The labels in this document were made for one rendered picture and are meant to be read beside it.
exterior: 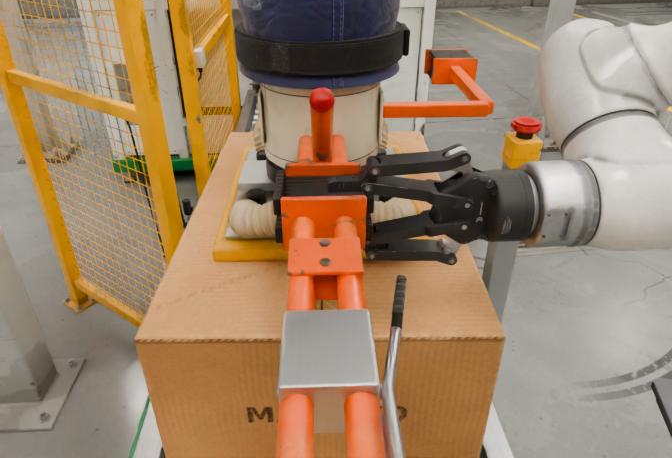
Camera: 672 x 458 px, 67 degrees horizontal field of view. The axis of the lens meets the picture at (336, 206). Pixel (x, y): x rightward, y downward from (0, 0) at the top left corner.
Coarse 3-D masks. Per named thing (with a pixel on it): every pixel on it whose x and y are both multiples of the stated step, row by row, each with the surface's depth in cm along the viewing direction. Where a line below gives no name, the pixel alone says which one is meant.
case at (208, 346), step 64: (192, 256) 67; (192, 320) 56; (256, 320) 56; (384, 320) 56; (448, 320) 56; (192, 384) 57; (256, 384) 57; (448, 384) 58; (192, 448) 63; (256, 448) 63; (320, 448) 63; (448, 448) 64
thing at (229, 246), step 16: (240, 160) 89; (256, 160) 88; (240, 192) 77; (256, 192) 72; (272, 192) 77; (224, 224) 70; (224, 240) 67; (240, 240) 67; (256, 240) 67; (272, 240) 67; (224, 256) 65; (240, 256) 66; (256, 256) 66; (272, 256) 66
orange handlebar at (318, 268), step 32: (480, 96) 81; (352, 224) 48; (288, 256) 42; (320, 256) 42; (352, 256) 42; (288, 288) 40; (320, 288) 43; (352, 288) 39; (288, 416) 29; (352, 416) 30; (288, 448) 28; (352, 448) 28; (384, 448) 28
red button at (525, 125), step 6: (516, 120) 118; (522, 120) 118; (528, 120) 118; (534, 120) 118; (516, 126) 117; (522, 126) 117; (528, 126) 116; (534, 126) 116; (540, 126) 117; (516, 132) 120; (522, 132) 117; (528, 132) 116; (534, 132) 117; (522, 138) 119; (528, 138) 119
